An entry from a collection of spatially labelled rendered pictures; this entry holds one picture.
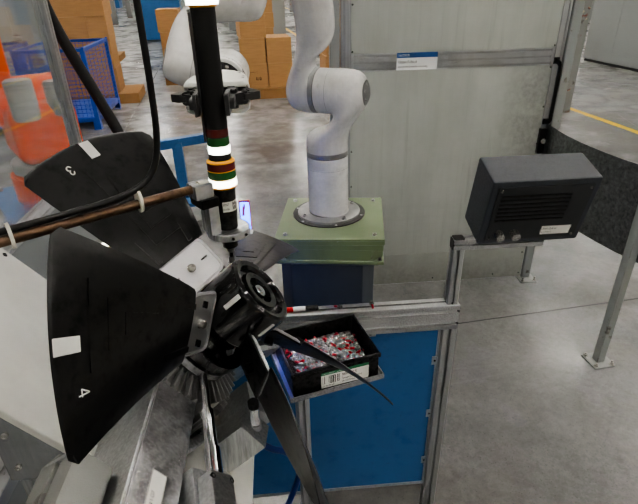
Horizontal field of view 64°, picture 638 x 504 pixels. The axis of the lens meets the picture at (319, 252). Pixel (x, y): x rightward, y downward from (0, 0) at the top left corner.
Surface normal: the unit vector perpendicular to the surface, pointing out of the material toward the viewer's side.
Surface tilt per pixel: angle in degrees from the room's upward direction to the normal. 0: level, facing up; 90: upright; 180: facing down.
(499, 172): 15
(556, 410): 0
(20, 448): 90
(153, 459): 50
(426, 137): 90
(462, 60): 90
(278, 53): 90
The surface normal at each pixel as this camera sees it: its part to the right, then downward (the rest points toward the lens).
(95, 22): 0.19, 0.46
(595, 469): -0.02, -0.88
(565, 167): 0.00, -0.73
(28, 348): 0.75, -0.61
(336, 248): -0.07, 0.48
